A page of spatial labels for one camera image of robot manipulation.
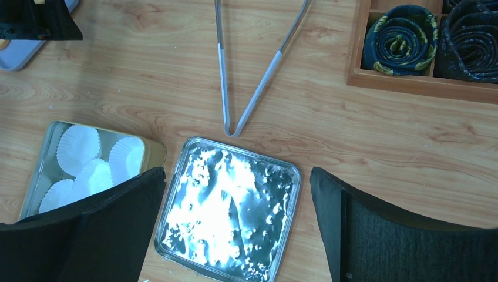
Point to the white paper cup top-left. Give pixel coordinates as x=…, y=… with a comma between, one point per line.
x=77, y=147

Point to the metal tongs grey handle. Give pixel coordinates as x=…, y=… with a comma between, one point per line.
x=252, y=38

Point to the white paper cup bottom-left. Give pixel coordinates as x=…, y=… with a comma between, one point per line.
x=58, y=195

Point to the silver tin lid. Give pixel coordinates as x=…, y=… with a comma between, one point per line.
x=228, y=212

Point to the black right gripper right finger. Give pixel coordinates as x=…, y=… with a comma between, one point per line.
x=368, y=239

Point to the rolled dark tie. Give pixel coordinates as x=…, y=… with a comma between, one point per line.
x=468, y=42

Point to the lavender plastic tray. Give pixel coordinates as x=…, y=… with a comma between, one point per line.
x=16, y=53

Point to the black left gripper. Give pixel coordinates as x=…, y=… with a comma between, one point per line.
x=38, y=20

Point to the wooden compartment tray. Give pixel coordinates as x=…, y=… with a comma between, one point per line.
x=366, y=13

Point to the white paper cup top-right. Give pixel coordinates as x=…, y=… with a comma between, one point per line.
x=125, y=159

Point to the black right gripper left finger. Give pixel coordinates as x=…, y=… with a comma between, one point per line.
x=103, y=237

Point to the gold cookie tin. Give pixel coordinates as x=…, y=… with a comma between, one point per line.
x=47, y=171

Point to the white paper cup centre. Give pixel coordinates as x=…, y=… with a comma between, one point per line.
x=94, y=178

